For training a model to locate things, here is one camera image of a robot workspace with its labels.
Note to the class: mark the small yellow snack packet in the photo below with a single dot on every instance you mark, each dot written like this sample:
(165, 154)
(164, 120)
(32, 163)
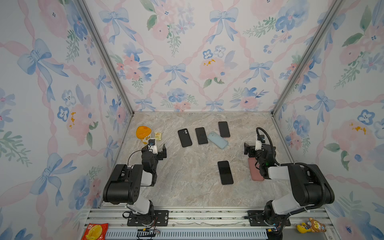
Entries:
(158, 136)

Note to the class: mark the black phone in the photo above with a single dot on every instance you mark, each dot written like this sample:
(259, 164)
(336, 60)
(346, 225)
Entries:
(201, 136)
(224, 129)

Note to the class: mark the orange lid yogurt cup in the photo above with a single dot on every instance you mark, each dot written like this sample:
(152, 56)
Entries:
(143, 133)

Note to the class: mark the black phone screen up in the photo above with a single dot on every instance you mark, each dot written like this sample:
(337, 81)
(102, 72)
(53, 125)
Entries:
(225, 173)

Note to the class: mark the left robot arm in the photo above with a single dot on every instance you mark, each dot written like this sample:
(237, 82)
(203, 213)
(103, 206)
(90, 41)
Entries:
(124, 185)

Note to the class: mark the light blue phone case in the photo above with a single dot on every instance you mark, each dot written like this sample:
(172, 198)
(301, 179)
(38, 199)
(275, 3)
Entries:
(217, 140)

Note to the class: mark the aluminium rail frame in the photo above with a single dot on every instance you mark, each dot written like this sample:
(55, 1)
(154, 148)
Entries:
(182, 223)

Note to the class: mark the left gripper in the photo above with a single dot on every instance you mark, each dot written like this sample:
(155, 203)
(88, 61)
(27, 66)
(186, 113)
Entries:
(161, 153)

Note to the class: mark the black phone middle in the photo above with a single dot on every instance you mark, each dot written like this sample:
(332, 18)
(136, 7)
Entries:
(201, 136)

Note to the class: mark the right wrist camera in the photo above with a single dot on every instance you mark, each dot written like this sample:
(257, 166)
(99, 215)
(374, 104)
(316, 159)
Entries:
(260, 142)

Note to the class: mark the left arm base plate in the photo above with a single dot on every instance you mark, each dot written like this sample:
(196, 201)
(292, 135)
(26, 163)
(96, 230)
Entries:
(158, 218)

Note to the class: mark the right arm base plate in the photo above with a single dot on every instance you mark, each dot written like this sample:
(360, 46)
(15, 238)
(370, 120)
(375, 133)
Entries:
(259, 218)

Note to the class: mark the black phone far right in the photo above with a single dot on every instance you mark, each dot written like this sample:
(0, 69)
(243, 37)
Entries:
(224, 129)

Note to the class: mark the yellow and brown plush toy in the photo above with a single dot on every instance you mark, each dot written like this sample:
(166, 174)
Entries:
(311, 226)

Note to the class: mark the black phone case with camera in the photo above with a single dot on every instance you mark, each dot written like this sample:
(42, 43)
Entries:
(185, 138)

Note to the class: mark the red chip bag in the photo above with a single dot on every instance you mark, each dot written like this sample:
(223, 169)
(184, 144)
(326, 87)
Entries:
(95, 232)

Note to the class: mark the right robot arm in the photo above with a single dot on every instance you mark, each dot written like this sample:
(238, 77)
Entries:
(309, 188)

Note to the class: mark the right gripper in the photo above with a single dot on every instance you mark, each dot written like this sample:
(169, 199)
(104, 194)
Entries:
(250, 150)

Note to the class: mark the pink phone case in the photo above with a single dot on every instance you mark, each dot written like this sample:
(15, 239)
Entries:
(254, 170)

